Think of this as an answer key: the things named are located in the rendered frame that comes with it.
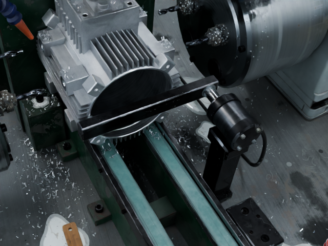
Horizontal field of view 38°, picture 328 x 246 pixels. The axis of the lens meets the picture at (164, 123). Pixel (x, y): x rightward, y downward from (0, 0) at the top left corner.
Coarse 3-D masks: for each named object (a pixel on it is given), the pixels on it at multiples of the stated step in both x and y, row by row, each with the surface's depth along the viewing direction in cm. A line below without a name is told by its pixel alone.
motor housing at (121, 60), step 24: (72, 48) 78; (96, 48) 76; (120, 48) 75; (144, 48) 75; (48, 72) 84; (96, 72) 74; (120, 72) 73; (144, 72) 88; (168, 72) 79; (72, 96) 75; (120, 96) 90; (144, 96) 88; (144, 120) 86
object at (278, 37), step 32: (192, 0) 90; (224, 0) 82; (256, 0) 80; (288, 0) 82; (320, 0) 85; (192, 32) 96; (224, 32) 84; (256, 32) 80; (288, 32) 84; (320, 32) 88; (224, 64) 89; (256, 64) 84; (288, 64) 92
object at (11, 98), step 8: (0, 96) 70; (8, 96) 70; (0, 104) 69; (8, 104) 70; (16, 104) 71; (0, 112) 70; (8, 112) 72; (0, 128) 66; (0, 136) 66; (0, 144) 66; (8, 144) 76; (0, 152) 67; (8, 152) 77; (0, 160) 69; (8, 160) 71; (0, 168) 71
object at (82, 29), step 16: (64, 0) 76; (80, 0) 80; (96, 0) 78; (112, 0) 81; (128, 0) 76; (64, 16) 78; (80, 16) 72; (96, 16) 73; (112, 16) 74; (128, 16) 76; (80, 32) 74; (96, 32) 75; (112, 32) 76; (80, 48) 76
